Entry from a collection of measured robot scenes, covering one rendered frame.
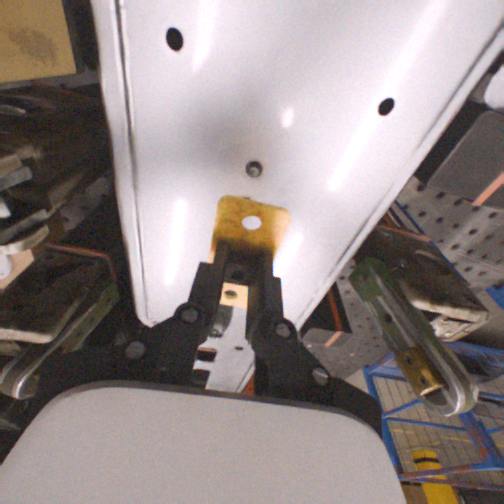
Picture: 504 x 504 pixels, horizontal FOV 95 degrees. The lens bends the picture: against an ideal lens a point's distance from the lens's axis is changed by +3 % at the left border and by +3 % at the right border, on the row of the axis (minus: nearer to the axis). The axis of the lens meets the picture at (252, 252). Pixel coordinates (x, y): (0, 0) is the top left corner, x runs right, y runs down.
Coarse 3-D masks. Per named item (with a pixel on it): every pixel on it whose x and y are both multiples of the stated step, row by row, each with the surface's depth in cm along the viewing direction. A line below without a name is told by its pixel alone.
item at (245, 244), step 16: (224, 208) 11; (240, 208) 11; (256, 208) 11; (272, 208) 11; (224, 224) 12; (240, 224) 12; (272, 224) 12; (288, 224) 12; (224, 240) 13; (240, 240) 13; (256, 240) 13; (272, 240) 13; (240, 256) 13; (256, 256) 13; (240, 272) 14; (224, 288) 15; (240, 288) 15; (240, 304) 16
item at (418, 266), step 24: (384, 216) 33; (408, 216) 35; (384, 240) 27; (408, 240) 28; (408, 264) 24; (432, 264) 26; (408, 288) 22; (432, 288) 22; (456, 288) 23; (432, 312) 22; (456, 312) 21; (480, 312) 21; (456, 336) 23
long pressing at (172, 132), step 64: (128, 0) 12; (192, 0) 12; (256, 0) 12; (320, 0) 12; (384, 0) 12; (448, 0) 11; (128, 64) 14; (192, 64) 13; (256, 64) 13; (320, 64) 13; (384, 64) 13; (448, 64) 13; (128, 128) 16; (192, 128) 16; (256, 128) 16; (320, 128) 15; (384, 128) 15; (128, 192) 19; (192, 192) 19; (256, 192) 19; (320, 192) 18; (384, 192) 18; (128, 256) 23; (192, 256) 24; (320, 256) 23
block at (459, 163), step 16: (384, 112) 30; (464, 112) 18; (480, 112) 16; (496, 112) 16; (448, 128) 19; (464, 128) 17; (480, 128) 17; (496, 128) 17; (448, 144) 18; (464, 144) 18; (480, 144) 18; (496, 144) 18; (432, 160) 20; (448, 160) 18; (464, 160) 18; (480, 160) 18; (496, 160) 18; (416, 176) 21; (432, 176) 19; (448, 176) 19; (464, 176) 19; (480, 176) 19; (496, 176) 19; (448, 192) 20; (464, 192) 20; (480, 192) 20; (496, 192) 20; (496, 208) 21
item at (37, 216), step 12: (24, 168) 13; (0, 180) 12; (12, 180) 13; (24, 180) 13; (24, 204) 15; (12, 216) 14; (24, 216) 14; (36, 216) 14; (0, 228) 13; (12, 228) 13; (24, 228) 14; (0, 240) 13
